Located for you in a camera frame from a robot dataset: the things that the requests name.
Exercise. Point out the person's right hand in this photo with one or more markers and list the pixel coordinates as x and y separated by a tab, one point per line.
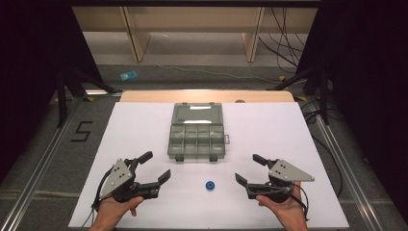
285	211

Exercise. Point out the black tripod stand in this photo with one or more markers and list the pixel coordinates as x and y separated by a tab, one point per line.
62	96
324	96

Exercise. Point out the person's left hand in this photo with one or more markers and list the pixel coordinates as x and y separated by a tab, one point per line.
114	210

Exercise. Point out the black curtain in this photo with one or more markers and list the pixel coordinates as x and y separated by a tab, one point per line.
369	96
29	80

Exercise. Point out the white paper sheet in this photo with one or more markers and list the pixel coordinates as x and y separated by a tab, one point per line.
263	134

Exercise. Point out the grey plastic organizer box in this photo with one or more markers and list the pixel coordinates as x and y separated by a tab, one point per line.
196	134

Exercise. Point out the light wooden shelf unit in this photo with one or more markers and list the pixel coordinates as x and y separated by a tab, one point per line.
138	45

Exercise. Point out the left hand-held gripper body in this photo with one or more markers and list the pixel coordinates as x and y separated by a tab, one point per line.
117	178

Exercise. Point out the small blue round wheel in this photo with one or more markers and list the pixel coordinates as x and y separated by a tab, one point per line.
210	185

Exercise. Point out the wooden table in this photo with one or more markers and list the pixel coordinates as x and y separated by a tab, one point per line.
205	96

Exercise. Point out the yellow tape piece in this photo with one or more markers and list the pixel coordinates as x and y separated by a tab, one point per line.
282	78
302	98
89	99

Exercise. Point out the blue card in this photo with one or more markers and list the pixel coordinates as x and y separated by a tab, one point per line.
129	75

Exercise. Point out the metal floor rail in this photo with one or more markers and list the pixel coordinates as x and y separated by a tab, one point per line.
41	160
346	166

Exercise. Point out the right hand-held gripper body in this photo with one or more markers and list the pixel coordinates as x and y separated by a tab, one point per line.
285	173

